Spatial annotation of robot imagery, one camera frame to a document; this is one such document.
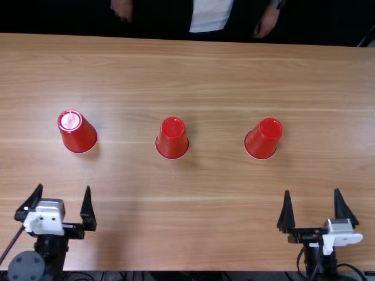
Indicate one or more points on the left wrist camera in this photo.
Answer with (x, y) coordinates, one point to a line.
(44, 216)

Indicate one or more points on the person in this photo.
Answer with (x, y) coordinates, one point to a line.
(209, 17)

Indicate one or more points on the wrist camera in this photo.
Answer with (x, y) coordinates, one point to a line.
(341, 234)
(44, 216)

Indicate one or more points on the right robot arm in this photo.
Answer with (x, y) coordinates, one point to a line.
(319, 263)

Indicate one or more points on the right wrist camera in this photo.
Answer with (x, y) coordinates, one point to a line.
(341, 234)

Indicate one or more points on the red cup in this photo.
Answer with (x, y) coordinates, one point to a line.
(78, 137)
(262, 143)
(172, 143)

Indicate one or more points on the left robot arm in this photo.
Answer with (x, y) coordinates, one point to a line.
(44, 254)

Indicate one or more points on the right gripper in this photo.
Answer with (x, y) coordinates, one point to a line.
(304, 234)

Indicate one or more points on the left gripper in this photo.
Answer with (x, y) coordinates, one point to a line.
(73, 231)

